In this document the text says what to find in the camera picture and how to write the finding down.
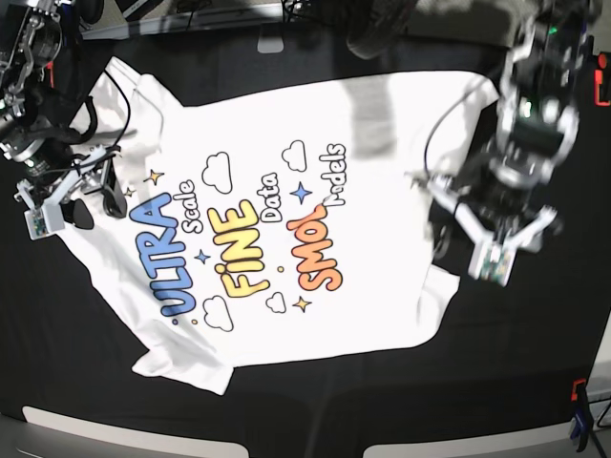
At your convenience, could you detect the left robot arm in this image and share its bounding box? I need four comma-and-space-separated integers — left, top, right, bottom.
419, 1, 602, 256

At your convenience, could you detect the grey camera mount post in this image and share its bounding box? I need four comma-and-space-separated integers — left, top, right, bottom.
257, 23, 284, 54

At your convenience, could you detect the black red cable bundle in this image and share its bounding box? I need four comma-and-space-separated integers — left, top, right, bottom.
345, 0, 423, 60

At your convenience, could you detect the red blue clamp near right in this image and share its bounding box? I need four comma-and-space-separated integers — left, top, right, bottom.
570, 378, 593, 453

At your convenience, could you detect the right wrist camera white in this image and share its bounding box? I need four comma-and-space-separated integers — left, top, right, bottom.
24, 205, 65, 240

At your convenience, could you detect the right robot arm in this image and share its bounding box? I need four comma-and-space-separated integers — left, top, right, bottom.
1, 1, 127, 239

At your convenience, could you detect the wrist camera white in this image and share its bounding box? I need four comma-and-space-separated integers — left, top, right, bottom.
24, 205, 65, 240
468, 241, 516, 286

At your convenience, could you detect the white printed t-shirt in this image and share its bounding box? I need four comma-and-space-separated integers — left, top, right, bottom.
61, 58, 497, 395

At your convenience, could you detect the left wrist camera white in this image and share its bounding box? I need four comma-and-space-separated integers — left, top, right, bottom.
468, 241, 516, 286

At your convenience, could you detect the black table cloth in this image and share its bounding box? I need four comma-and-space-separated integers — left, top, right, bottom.
0, 29, 611, 449

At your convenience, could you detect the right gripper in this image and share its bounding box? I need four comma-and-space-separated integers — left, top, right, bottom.
13, 145, 125, 229

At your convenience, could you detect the red black clamp far right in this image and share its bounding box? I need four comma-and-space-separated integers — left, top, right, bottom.
594, 52, 610, 107

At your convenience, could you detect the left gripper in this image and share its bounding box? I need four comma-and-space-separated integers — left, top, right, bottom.
407, 156, 563, 253

